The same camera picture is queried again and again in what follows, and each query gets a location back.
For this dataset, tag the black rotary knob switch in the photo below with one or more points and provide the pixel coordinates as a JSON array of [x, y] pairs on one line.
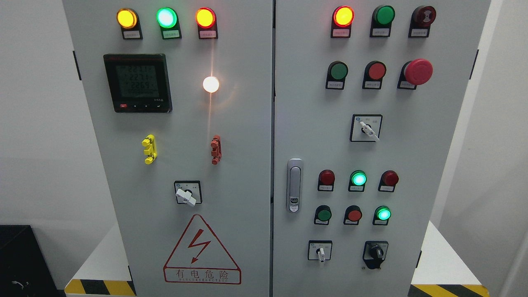
[[374, 253]]

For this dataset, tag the grey electrical control cabinet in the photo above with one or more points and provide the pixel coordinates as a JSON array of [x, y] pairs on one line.
[[271, 58]]

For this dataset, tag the red terminal connector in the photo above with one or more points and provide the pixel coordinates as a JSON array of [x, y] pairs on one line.
[[216, 151]]

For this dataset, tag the dark red indicator left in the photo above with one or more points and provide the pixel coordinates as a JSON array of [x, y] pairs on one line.
[[326, 180]]

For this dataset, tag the dark red indicator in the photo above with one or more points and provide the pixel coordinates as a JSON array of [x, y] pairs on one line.
[[388, 181], [326, 180]]

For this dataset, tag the white glowing lamp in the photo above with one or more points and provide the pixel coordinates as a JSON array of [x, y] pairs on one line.
[[211, 84]]

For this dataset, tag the green push button lower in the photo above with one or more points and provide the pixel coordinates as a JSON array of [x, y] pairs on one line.
[[323, 214]]

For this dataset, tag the green push button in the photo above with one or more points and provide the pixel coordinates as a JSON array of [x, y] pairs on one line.
[[337, 73], [323, 214]]

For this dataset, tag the green lit indicator middle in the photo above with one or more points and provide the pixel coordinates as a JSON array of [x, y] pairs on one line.
[[357, 181]]

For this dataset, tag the green lit indicator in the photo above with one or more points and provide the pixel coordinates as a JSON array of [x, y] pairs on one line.
[[357, 181], [168, 21]]

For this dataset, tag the green push button upper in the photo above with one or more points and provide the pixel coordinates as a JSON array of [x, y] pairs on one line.
[[337, 73]]

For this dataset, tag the red push button lower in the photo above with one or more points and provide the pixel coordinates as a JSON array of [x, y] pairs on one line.
[[353, 215]]

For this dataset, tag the red push button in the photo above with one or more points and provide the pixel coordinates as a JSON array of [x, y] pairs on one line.
[[373, 75], [353, 215]]

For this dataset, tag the yellow terminal connector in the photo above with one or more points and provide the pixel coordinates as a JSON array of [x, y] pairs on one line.
[[150, 150]]

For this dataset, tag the red electric hazard warning sticker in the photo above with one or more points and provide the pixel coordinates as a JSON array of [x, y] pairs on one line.
[[200, 257]]

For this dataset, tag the dark red indicator right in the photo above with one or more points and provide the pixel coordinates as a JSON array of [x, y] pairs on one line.
[[388, 181]]

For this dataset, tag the green lit button lower right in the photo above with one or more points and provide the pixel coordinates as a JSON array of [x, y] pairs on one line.
[[381, 216]]

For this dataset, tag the red push button upper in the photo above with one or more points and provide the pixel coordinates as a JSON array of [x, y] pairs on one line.
[[373, 75]]

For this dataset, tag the black digital power meter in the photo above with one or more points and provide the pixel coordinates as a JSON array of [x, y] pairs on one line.
[[139, 83]]

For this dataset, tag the red-orange indicator light left door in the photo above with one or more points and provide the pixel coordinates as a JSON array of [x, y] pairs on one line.
[[206, 21]]

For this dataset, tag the red lit indicator right door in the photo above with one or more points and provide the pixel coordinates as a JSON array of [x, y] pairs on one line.
[[342, 18]]

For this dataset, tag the green lit indicator top left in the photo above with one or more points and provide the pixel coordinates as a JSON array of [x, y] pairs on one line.
[[168, 21]]

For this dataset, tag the red emergency stop mushroom button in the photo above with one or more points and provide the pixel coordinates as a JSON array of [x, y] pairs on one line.
[[415, 73]]

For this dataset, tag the green unlit indicator top right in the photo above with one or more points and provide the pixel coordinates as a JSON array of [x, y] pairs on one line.
[[382, 18]]

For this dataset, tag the yellow indicator light top left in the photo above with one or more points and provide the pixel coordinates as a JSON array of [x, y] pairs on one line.
[[129, 23]]

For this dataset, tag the red buzzer alarm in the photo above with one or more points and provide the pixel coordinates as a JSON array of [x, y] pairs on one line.
[[421, 20]]

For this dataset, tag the white platform with hazard stripes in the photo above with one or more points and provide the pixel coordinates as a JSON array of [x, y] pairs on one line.
[[439, 273]]

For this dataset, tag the black box lower left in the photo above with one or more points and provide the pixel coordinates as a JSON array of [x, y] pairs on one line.
[[23, 270]]

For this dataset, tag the silver door handle lock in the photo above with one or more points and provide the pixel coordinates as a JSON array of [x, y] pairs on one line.
[[294, 184]]

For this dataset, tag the white selector switch left door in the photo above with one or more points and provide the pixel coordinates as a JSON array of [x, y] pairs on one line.
[[188, 192]]

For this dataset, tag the white selector switch upper right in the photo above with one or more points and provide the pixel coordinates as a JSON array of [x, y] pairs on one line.
[[365, 127]]

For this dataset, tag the white selector switch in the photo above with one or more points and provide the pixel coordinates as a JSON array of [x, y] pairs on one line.
[[365, 127], [319, 250]]

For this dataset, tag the white selector switch lower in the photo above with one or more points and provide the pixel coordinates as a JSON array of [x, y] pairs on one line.
[[319, 250]]

